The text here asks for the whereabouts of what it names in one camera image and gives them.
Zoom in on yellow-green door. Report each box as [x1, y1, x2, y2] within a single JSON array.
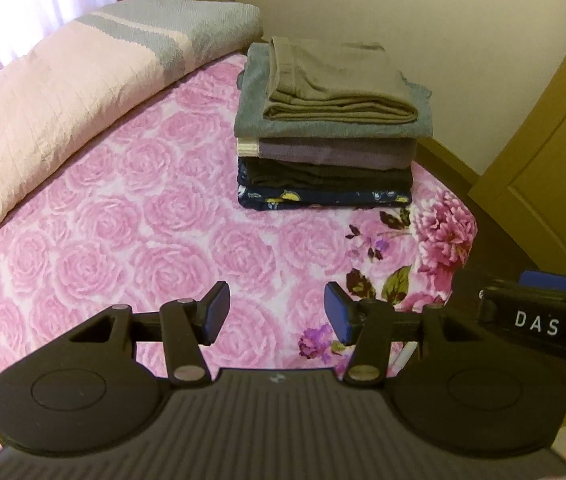
[[468, 30, 566, 282]]

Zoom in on cream folded garment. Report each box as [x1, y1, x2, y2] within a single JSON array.
[[237, 136, 262, 159]]

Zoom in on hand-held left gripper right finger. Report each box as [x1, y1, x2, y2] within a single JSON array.
[[324, 281, 484, 386]]

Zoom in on cream and grey quilt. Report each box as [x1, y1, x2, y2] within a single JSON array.
[[0, 0, 264, 263]]

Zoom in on purple folded garment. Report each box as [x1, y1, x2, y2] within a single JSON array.
[[258, 137, 418, 170]]

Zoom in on pink floral bedspread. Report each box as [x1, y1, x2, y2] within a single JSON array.
[[0, 54, 478, 463]]

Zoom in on olive green pants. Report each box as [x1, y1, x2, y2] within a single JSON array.
[[262, 35, 417, 124]]

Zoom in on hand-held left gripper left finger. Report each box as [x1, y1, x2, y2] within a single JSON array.
[[70, 282, 232, 387]]

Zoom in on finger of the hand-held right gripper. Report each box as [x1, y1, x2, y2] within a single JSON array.
[[493, 270, 566, 298]]

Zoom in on black folded garment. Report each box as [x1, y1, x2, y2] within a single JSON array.
[[237, 157, 414, 194]]

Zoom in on grey-blue folded garment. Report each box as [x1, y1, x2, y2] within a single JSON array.
[[234, 42, 434, 140]]

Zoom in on navy floral garment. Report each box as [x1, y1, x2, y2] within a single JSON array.
[[236, 185, 413, 211]]

